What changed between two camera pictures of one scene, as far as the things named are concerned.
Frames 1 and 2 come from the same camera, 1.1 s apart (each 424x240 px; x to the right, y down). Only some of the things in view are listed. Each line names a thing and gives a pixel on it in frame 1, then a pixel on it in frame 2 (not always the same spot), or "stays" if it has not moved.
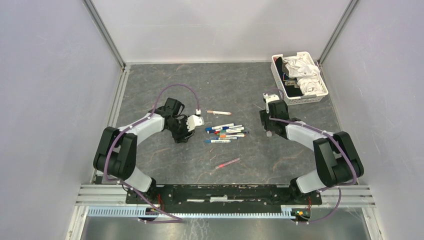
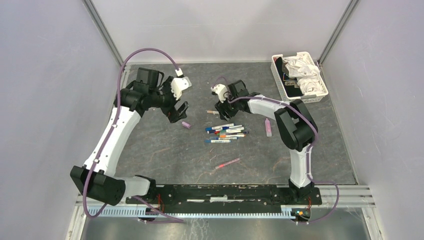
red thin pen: [221, 165] stays
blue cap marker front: [217, 141] stays
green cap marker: [233, 129] stays
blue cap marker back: [209, 128] stays
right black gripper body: [267, 122] → [230, 108]
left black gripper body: [179, 130] → [169, 102]
